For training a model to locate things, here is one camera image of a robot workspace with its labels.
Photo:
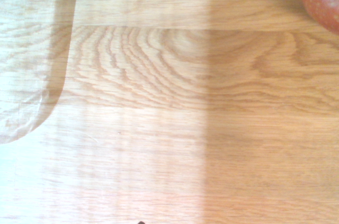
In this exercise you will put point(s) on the clear plastic bag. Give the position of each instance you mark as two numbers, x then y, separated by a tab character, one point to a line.
29	49

